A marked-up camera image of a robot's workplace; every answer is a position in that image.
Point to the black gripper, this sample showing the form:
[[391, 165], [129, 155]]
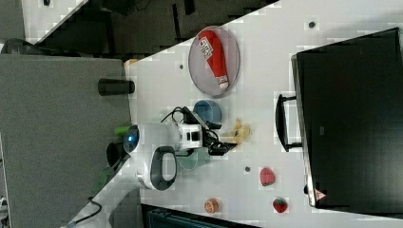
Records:
[[211, 140]]

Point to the yellow plush banana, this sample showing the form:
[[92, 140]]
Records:
[[238, 135]]

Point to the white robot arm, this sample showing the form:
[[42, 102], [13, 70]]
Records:
[[153, 149]]

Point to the black toaster oven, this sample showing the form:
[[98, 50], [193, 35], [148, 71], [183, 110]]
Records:
[[350, 110]]

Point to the green mug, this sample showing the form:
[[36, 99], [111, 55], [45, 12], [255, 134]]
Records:
[[198, 158]]

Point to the blue cup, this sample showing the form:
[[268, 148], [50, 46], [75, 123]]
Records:
[[208, 110]]

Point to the grey round plate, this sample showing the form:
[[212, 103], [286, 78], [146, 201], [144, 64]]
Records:
[[200, 72]]

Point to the orange toy slice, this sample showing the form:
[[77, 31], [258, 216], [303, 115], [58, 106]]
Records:
[[211, 206]]

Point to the red toy strawberry upper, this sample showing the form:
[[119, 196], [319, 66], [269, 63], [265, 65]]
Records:
[[267, 176]]

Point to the red toy strawberry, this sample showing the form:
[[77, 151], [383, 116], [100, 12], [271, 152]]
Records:
[[267, 176], [280, 205]]

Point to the red ketchup bottle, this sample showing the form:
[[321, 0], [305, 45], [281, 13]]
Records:
[[212, 51]]

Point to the black utensil holder cup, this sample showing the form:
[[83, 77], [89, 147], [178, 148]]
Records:
[[115, 153]]

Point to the red toy strawberry lower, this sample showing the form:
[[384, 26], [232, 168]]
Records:
[[280, 205]]

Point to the dark blue crate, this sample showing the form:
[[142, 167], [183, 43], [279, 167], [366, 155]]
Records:
[[160, 218]]

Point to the green spatula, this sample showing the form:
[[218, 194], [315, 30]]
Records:
[[104, 177]]

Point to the black cylinder cup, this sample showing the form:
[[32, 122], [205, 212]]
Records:
[[109, 87]]

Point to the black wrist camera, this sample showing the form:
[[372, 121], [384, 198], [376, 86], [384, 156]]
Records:
[[191, 117]]

